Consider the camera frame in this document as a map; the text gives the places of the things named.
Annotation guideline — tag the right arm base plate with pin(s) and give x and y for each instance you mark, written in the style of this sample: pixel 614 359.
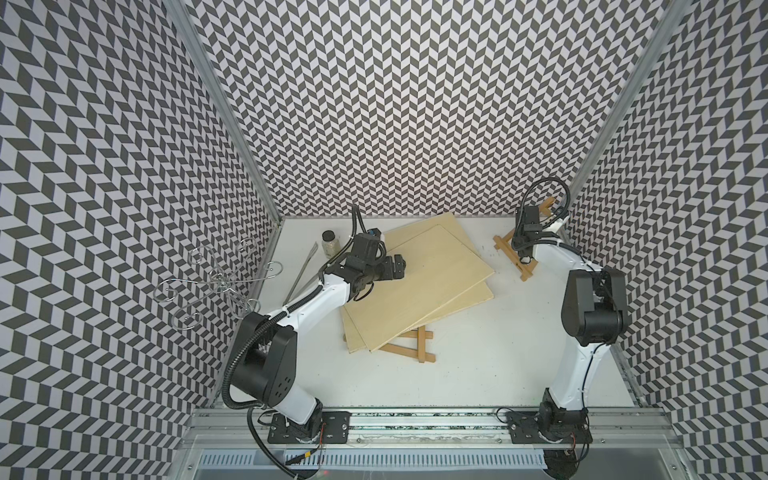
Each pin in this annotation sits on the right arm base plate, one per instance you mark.
pixel 565 428

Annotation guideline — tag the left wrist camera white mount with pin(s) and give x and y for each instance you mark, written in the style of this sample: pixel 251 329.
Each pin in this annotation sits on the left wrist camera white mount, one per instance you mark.
pixel 375 232

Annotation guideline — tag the wire whisk rack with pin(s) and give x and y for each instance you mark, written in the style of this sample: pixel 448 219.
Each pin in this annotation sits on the wire whisk rack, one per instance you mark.
pixel 189 298

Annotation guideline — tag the light plywood board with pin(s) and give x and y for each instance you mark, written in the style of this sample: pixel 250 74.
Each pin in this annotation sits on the light plywood board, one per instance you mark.
pixel 426 285
pixel 432 252

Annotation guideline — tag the wooden easel with label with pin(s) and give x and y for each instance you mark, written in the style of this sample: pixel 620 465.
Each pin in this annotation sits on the wooden easel with label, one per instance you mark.
pixel 529 230

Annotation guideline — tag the aluminium front rail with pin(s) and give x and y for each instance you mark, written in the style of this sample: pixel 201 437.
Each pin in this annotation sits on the aluminium front rail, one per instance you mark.
pixel 453 427

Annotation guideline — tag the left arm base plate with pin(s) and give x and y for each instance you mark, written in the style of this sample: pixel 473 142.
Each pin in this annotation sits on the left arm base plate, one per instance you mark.
pixel 328 427

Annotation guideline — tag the small glass jar black lid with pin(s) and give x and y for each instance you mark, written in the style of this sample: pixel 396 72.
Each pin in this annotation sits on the small glass jar black lid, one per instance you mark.
pixel 330 243

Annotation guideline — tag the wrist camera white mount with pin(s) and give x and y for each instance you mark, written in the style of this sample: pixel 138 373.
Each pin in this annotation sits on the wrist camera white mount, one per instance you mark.
pixel 556 226
pixel 375 232

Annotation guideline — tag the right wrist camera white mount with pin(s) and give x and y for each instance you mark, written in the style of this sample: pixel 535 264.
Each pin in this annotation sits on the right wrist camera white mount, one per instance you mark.
pixel 556 226

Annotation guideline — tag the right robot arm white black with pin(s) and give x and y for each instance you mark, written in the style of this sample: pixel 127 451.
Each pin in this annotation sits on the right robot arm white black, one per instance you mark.
pixel 594 314

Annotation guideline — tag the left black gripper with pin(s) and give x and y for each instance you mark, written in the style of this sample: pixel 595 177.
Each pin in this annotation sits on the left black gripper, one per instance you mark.
pixel 389 273

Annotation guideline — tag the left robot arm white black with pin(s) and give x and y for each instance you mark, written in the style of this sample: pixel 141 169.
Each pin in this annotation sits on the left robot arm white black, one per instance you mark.
pixel 261 370

